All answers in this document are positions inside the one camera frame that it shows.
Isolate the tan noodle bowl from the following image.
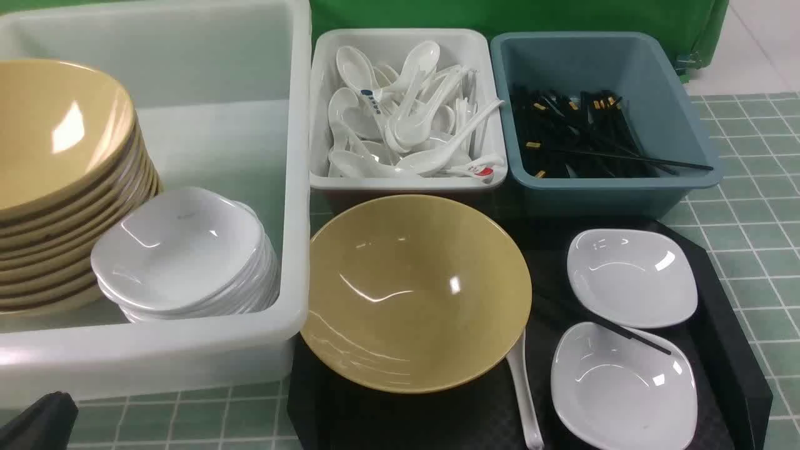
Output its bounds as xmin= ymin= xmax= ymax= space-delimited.
xmin=301 ymin=194 xmax=533 ymax=394

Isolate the white dish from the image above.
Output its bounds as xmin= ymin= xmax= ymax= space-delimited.
xmin=566 ymin=228 xmax=698 ymax=329
xmin=551 ymin=322 xmax=698 ymax=449

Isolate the white soup spoon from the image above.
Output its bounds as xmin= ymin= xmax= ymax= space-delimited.
xmin=506 ymin=329 xmax=544 ymax=449

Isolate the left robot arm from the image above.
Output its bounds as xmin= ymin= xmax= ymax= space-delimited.
xmin=1 ymin=391 xmax=78 ymax=449

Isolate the long white spoon front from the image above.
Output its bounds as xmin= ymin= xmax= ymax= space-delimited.
xmin=395 ymin=99 xmax=505 ymax=176

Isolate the white spoon with red label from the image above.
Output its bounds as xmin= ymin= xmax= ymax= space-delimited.
xmin=443 ymin=154 xmax=506 ymax=183

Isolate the white spoon with blue print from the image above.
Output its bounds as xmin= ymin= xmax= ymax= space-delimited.
xmin=336 ymin=46 xmax=386 ymax=120

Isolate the white spoon top right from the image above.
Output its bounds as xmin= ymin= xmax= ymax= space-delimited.
xmin=381 ymin=40 xmax=441 ymax=100

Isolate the pile of black chopsticks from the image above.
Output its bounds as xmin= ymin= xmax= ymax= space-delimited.
xmin=509 ymin=85 xmax=678 ymax=179

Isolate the white spoon bin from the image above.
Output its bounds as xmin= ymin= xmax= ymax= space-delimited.
xmin=309 ymin=28 xmax=508 ymax=193

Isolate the black chopstick across bin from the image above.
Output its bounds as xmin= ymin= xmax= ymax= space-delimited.
xmin=549 ymin=148 xmax=714 ymax=171

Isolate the stack of white dishes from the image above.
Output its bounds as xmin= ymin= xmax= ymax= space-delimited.
xmin=89 ymin=187 xmax=281 ymax=323

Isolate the large translucent white tub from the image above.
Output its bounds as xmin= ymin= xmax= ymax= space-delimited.
xmin=2 ymin=1 xmax=311 ymax=408

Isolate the blue chopstick bin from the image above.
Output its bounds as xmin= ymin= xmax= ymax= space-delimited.
xmin=489 ymin=31 xmax=722 ymax=219

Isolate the stack of tan bowls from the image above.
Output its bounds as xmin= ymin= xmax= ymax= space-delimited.
xmin=1 ymin=59 xmax=164 ymax=318

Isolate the black serving tray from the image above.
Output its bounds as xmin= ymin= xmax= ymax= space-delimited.
xmin=286 ymin=216 xmax=773 ymax=449

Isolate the green backdrop cloth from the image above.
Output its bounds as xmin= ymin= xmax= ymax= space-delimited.
xmin=309 ymin=1 xmax=729 ymax=81

